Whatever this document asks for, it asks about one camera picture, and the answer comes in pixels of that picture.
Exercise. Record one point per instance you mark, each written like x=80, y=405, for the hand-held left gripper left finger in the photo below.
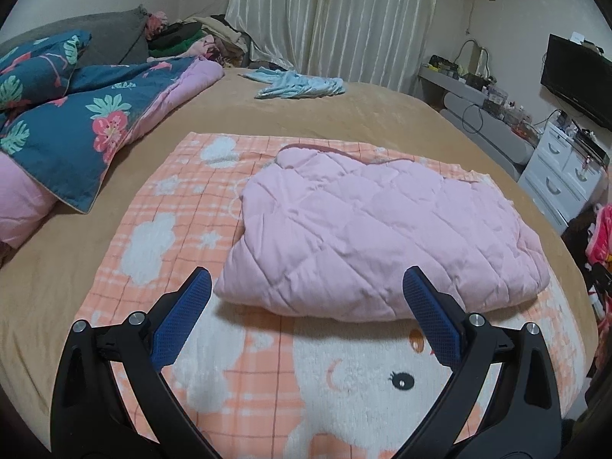
x=179, y=325

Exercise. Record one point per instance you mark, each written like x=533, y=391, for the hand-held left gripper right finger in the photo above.
x=437, y=320

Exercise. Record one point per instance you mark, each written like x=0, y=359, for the pink quilted jacket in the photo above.
x=373, y=229

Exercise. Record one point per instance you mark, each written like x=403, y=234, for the pile of mixed clothes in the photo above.
x=210, y=38

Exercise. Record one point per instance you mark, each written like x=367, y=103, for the orange checked cartoon blanket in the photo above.
x=158, y=229

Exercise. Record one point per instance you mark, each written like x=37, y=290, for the white drawer cabinet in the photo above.
x=550, y=172

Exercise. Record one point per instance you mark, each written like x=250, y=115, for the pink printed clothing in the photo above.
x=603, y=234

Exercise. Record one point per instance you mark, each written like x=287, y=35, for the grey desk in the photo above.
x=478, y=124

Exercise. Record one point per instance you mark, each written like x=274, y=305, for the blue floral quilt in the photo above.
x=95, y=119

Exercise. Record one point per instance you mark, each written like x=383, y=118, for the cluster of small desk things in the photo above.
x=497, y=100

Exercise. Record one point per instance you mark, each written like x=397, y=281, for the light blue garment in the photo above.
x=296, y=83

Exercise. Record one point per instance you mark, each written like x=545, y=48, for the black flat television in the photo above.
x=573, y=81

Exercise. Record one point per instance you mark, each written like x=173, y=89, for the blue floral pillow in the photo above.
x=33, y=67

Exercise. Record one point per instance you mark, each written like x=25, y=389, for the grey pillow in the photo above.
x=110, y=33

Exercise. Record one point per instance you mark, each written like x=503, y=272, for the white pleated curtain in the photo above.
x=358, y=19

